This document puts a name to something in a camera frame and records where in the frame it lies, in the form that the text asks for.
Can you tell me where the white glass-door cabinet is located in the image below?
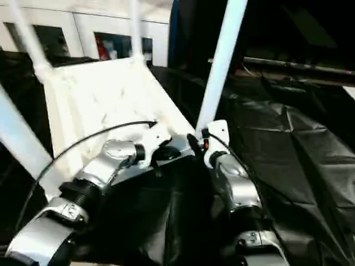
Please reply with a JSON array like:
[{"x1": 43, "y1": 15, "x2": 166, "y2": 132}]
[{"x1": 0, "y1": 0, "x2": 171, "y2": 67}]

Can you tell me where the dark metal pole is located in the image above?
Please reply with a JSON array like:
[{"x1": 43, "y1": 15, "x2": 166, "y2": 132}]
[{"x1": 242, "y1": 57, "x2": 355, "y2": 75}]

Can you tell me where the black left camera cable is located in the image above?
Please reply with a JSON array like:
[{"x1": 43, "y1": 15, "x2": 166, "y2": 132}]
[{"x1": 16, "y1": 120, "x2": 158, "y2": 231}]

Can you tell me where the white plastic table top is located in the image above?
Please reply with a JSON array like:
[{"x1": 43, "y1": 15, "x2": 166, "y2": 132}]
[{"x1": 33, "y1": 57, "x2": 200, "y2": 203}]

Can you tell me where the white flat board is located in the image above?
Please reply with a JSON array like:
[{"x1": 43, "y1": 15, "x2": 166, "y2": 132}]
[{"x1": 342, "y1": 85, "x2": 355, "y2": 101}]

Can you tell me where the black mat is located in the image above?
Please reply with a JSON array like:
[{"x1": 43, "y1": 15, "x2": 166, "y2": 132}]
[{"x1": 0, "y1": 49, "x2": 355, "y2": 266}]

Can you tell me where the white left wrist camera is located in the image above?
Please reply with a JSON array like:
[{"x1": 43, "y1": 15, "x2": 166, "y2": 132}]
[{"x1": 137, "y1": 121, "x2": 173, "y2": 169}]

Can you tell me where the black camera cable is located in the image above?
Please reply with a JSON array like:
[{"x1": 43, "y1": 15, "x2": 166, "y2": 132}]
[
  {"x1": 16, "y1": 120, "x2": 158, "y2": 231},
  {"x1": 204, "y1": 131, "x2": 264, "y2": 200}
]

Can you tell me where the black right camera cable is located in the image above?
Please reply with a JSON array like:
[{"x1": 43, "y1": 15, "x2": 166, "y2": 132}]
[{"x1": 204, "y1": 131, "x2": 264, "y2": 200}]

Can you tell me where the red bottle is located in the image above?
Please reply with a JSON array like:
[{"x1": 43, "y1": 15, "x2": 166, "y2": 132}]
[{"x1": 96, "y1": 35, "x2": 108, "y2": 60}]

